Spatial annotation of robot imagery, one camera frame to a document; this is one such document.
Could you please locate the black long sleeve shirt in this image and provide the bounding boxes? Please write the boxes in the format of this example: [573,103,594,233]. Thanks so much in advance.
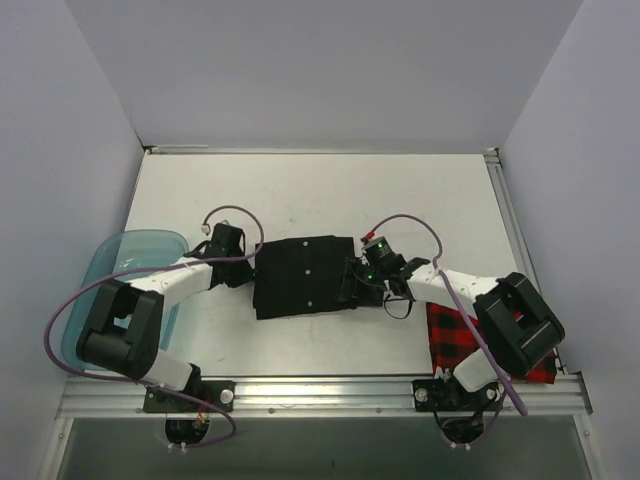
[253,235,354,320]

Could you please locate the red black plaid shirt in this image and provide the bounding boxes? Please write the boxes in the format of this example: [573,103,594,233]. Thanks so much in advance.
[425,303,558,385]

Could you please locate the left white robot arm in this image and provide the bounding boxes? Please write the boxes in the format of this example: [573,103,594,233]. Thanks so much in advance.
[76,222,253,411]

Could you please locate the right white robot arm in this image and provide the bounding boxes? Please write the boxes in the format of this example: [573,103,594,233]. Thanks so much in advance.
[338,237,565,409]

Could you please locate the translucent blue plastic bin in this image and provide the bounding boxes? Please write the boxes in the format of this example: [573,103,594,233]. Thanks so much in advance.
[61,229,188,374]

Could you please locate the back aluminium table rail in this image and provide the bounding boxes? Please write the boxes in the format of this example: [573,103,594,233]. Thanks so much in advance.
[143,144,501,157]

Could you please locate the aluminium table rail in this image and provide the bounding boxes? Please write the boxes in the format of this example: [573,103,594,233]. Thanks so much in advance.
[143,144,501,157]
[57,375,593,420]
[483,152,571,374]

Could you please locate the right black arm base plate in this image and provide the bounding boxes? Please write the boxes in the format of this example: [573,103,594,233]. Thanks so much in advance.
[411,378,501,414]

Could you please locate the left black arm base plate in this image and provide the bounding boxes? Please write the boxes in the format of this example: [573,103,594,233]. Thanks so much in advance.
[142,380,235,414]

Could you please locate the right aluminium table rail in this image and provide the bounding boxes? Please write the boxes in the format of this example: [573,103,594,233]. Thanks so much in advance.
[483,152,571,374]

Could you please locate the front aluminium table rail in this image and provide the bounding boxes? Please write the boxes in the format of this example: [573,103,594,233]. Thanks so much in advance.
[57,375,593,420]

